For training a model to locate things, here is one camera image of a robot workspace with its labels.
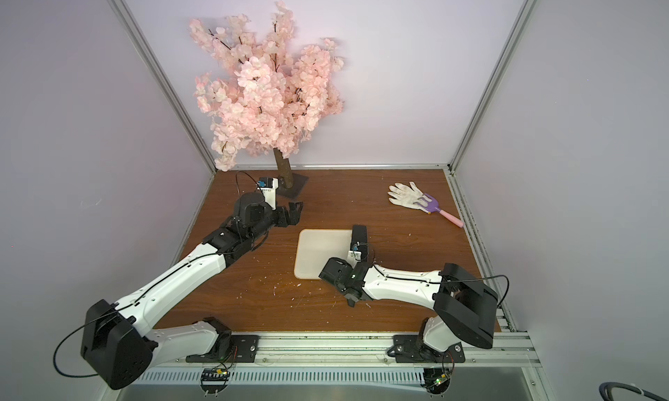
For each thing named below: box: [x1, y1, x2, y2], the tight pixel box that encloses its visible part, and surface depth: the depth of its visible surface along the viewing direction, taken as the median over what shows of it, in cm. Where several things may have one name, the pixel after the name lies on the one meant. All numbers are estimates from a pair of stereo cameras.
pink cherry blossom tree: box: [189, 0, 345, 200], surface depth 77 cm
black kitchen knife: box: [351, 224, 369, 263], surface depth 96 cm
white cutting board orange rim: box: [294, 229, 352, 280], surface depth 96 cm
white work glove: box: [387, 181, 433, 214], surface depth 112 cm
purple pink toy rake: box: [423, 192, 465, 229], surface depth 105 cm
